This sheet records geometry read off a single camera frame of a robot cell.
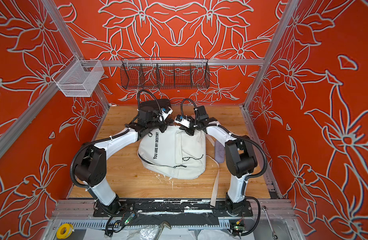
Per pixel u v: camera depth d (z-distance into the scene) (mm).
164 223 683
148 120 701
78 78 916
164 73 991
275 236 657
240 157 490
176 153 854
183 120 777
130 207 725
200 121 722
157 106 733
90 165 466
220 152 899
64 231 678
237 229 684
